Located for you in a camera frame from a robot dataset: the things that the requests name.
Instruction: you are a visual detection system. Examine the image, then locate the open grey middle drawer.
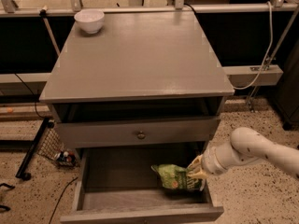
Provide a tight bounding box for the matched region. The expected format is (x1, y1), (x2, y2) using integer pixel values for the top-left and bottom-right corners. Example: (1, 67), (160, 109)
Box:
(61, 143), (223, 224)

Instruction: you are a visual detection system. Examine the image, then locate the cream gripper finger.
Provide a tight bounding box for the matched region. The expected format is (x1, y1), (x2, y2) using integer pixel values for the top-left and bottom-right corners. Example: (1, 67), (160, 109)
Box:
(188, 171), (207, 179)
(188, 155), (202, 170)

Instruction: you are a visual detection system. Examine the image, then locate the black wall cable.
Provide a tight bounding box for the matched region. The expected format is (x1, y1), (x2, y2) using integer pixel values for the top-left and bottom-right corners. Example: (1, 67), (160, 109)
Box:
(13, 73), (46, 119)

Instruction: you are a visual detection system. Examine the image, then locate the white ceramic bowl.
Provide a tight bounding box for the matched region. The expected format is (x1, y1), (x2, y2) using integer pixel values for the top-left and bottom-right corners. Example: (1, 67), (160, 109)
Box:
(74, 9), (105, 34)

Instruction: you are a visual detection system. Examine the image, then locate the wire mesh basket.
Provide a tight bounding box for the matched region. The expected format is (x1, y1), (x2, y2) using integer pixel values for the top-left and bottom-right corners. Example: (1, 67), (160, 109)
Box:
(37, 128), (77, 167)

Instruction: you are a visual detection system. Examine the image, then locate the green jalapeno chip bag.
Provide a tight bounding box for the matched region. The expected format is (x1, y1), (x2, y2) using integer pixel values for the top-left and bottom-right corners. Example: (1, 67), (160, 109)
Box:
(151, 164), (205, 191)

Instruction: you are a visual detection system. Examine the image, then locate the white hanging cable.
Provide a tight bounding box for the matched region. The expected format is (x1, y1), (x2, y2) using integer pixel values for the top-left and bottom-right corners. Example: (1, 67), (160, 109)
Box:
(232, 1), (275, 91)

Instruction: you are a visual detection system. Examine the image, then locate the aluminium frame rail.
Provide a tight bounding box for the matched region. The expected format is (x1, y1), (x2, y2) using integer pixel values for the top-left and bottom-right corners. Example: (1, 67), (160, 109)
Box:
(0, 0), (299, 16)

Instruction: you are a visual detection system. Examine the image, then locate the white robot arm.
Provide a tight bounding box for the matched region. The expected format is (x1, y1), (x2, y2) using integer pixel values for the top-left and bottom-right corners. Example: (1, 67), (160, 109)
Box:
(187, 127), (299, 180)

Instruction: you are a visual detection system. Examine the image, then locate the grey wooden drawer cabinet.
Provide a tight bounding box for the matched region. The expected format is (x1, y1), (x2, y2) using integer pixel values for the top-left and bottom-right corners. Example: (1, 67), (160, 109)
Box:
(39, 10), (235, 224)

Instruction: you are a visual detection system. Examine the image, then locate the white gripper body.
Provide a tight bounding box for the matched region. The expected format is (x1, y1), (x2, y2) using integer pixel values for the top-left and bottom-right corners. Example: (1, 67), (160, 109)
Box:
(202, 145), (234, 175)

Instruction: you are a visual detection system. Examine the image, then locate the closed grey top drawer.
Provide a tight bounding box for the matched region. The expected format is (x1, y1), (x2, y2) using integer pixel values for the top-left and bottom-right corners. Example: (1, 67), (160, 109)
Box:
(55, 117), (220, 148)

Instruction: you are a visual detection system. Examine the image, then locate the round brass drawer knob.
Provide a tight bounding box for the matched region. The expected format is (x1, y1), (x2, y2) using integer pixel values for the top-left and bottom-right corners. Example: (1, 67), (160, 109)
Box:
(137, 131), (146, 140)

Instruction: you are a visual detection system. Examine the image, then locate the black floor cable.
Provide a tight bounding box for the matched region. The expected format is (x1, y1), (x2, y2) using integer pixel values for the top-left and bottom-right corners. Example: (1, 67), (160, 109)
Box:
(48, 176), (79, 224)

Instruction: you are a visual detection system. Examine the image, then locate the wooden stick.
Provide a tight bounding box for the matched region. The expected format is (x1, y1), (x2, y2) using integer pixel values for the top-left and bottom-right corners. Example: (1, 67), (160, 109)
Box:
(40, 6), (60, 57)

